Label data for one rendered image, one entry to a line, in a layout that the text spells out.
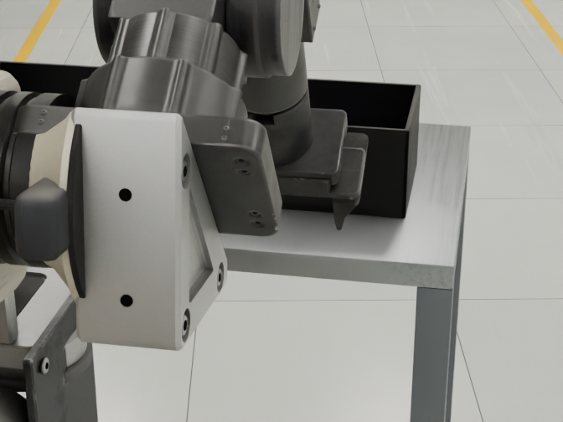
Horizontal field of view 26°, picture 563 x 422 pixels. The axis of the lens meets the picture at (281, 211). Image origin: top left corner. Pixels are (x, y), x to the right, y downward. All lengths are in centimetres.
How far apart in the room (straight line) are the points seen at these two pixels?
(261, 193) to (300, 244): 81
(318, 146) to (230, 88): 32
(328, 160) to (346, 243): 50
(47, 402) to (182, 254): 22
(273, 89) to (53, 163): 32
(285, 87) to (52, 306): 22
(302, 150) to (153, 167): 37
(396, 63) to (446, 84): 30
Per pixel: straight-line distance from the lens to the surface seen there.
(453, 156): 165
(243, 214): 60
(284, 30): 65
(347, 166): 92
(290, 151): 89
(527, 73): 467
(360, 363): 270
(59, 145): 55
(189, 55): 60
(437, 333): 139
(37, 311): 77
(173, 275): 55
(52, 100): 59
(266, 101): 85
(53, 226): 53
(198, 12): 62
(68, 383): 78
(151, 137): 53
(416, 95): 154
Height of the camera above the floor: 141
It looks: 24 degrees down
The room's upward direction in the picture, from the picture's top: straight up
